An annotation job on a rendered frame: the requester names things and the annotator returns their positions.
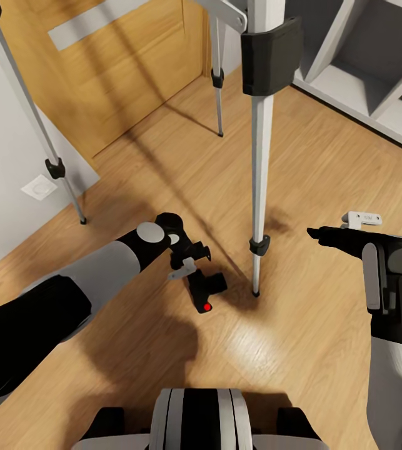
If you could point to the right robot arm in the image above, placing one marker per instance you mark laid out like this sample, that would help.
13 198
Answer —
381 255

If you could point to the digital camera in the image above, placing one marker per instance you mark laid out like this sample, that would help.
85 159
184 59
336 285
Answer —
202 287

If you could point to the camera tripod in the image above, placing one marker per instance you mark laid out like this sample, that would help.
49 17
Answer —
271 48

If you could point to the bookcase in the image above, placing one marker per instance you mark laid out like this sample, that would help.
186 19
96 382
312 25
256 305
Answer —
357 93

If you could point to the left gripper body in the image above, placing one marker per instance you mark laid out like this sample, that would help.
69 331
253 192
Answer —
194 251

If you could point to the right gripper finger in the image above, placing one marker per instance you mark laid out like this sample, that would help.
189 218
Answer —
314 233

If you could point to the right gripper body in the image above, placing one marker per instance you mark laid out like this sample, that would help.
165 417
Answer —
337 238

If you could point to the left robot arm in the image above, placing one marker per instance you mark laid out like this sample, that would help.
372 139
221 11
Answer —
58 306

